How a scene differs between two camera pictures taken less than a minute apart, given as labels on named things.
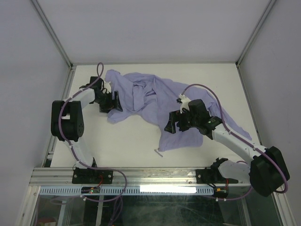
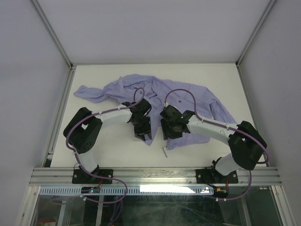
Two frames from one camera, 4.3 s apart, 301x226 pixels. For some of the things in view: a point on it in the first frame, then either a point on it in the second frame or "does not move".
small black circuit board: x=90 y=189 does not move
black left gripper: x=112 y=103 to x=146 y=130
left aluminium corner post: x=51 y=31 does not move
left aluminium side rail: x=51 y=152 does not move
